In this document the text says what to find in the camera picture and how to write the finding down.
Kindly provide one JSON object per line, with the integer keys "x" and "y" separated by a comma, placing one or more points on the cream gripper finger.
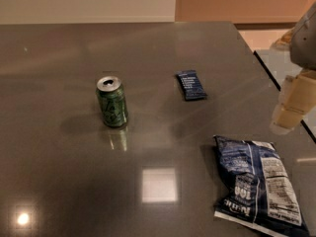
{"x": 285, "y": 90}
{"x": 284, "y": 121}

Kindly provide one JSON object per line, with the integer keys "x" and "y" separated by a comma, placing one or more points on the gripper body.
{"x": 304, "y": 43}

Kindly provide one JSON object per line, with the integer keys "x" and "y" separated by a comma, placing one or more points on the blue chip bag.
{"x": 260, "y": 194}

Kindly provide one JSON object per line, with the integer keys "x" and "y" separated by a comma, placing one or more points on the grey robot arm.
{"x": 302, "y": 47}

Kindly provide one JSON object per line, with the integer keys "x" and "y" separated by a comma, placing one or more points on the green soda can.
{"x": 111, "y": 98}

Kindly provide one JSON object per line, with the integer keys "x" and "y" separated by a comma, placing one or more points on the dark blue snack bar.
{"x": 191, "y": 85}

